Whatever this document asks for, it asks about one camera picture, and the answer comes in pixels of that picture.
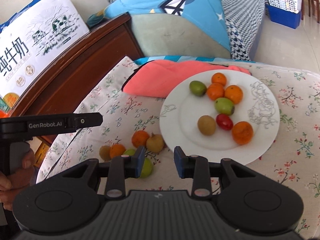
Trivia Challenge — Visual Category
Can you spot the orange pile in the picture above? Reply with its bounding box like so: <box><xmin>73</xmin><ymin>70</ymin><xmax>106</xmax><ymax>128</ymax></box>
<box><xmin>232</xmin><ymin>121</ymin><xmax>254</xmax><ymax>145</ymax></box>
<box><xmin>131</xmin><ymin>130</ymin><xmax>150</xmax><ymax>148</ymax></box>
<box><xmin>110</xmin><ymin>144</ymin><xmax>126</xmax><ymax>159</ymax></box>

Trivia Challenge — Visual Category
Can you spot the green jujube bottom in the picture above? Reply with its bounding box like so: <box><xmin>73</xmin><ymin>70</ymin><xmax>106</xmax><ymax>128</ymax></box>
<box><xmin>139</xmin><ymin>158</ymin><xmax>153</xmax><ymax>178</ymax></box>

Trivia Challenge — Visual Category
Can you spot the green jujube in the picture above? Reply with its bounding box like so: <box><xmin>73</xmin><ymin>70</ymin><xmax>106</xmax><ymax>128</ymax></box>
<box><xmin>214</xmin><ymin>98</ymin><xmax>235</xmax><ymax>116</ymax></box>
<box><xmin>124</xmin><ymin>148</ymin><xmax>136</xmax><ymax>156</ymax></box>
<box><xmin>139</xmin><ymin>158</ymin><xmax>153</xmax><ymax>178</ymax></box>
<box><xmin>189</xmin><ymin>80</ymin><xmax>207</xmax><ymax>97</ymax></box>

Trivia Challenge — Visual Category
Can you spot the orange top pile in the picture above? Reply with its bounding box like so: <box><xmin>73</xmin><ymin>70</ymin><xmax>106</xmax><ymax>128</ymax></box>
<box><xmin>131</xmin><ymin>130</ymin><xmax>150</xmax><ymax>148</ymax></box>

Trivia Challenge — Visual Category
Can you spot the brown kiwi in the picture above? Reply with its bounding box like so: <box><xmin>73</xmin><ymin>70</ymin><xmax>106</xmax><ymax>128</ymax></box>
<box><xmin>146</xmin><ymin>134</ymin><xmax>164</xmax><ymax>153</ymax></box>
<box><xmin>99</xmin><ymin>145</ymin><xmax>111</xmax><ymax>162</ymax></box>
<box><xmin>197</xmin><ymin>115</ymin><xmax>216</xmax><ymax>136</ymax></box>

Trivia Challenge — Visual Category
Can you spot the red cherry tomato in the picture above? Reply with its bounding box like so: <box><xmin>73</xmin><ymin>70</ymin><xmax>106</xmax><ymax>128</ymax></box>
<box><xmin>216</xmin><ymin>114</ymin><xmax>233</xmax><ymax>131</ymax></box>

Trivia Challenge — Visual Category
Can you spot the person left hand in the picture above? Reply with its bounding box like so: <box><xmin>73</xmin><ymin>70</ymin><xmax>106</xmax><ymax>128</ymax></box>
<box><xmin>0</xmin><ymin>149</ymin><xmax>35</xmax><ymax>211</ymax></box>

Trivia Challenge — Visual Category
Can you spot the white ceramic plate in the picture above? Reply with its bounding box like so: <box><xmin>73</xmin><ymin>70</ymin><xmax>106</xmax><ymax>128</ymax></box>
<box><xmin>159</xmin><ymin>70</ymin><xmax>280</xmax><ymax>165</ymax></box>

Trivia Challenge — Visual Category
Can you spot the small orange near plate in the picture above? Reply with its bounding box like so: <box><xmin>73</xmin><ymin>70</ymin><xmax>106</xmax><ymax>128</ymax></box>
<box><xmin>206</xmin><ymin>83</ymin><xmax>225</xmax><ymax>101</ymax></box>

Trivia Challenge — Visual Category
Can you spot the small orange plate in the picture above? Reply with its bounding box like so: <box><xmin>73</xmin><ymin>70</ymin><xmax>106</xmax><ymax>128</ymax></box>
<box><xmin>206</xmin><ymin>83</ymin><xmax>225</xmax><ymax>101</ymax></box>
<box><xmin>211</xmin><ymin>73</ymin><xmax>227</xmax><ymax>87</ymax></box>

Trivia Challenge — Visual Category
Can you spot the white milk carton box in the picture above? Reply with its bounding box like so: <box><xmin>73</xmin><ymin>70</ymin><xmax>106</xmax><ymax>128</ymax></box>
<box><xmin>1</xmin><ymin>0</ymin><xmax>89</xmax><ymax>106</ymax></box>

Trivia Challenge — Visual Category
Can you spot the small orange far plate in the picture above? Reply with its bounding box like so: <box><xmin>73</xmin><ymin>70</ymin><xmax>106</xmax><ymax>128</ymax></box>
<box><xmin>211</xmin><ymin>73</ymin><xmax>227</xmax><ymax>87</ymax></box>

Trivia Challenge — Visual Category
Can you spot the pink folded towel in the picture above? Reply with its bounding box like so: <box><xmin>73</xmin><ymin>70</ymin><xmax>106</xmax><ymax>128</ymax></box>
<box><xmin>121</xmin><ymin>60</ymin><xmax>250</xmax><ymax>98</ymax></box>

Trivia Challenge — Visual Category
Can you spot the pale green sofa cushion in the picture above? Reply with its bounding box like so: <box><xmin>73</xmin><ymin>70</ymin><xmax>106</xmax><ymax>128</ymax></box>
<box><xmin>130</xmin><ymin>14</ymin><xmax>231</xmax><ymax>59</ymax></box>

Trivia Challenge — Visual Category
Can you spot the houndstooth sofa cover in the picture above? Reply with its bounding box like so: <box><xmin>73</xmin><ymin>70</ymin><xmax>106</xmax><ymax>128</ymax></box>
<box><xmin>221</xmin><ymin>0</ymin><xmax>266</xmax><ymax>61</ymax></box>

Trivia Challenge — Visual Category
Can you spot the blue plastic bin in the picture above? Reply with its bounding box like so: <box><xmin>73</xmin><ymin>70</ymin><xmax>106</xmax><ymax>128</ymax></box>
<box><xmin>266</xmin><ymin>4</ymin><xmax>301</xmax><ymax>29</ymax></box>

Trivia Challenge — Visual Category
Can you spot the white laundry basket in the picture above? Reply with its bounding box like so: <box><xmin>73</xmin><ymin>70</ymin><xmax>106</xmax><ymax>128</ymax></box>
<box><xmin>268</xmin><ymin>0</ymin><xmax>303</xmax><ymax>14</ymax></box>

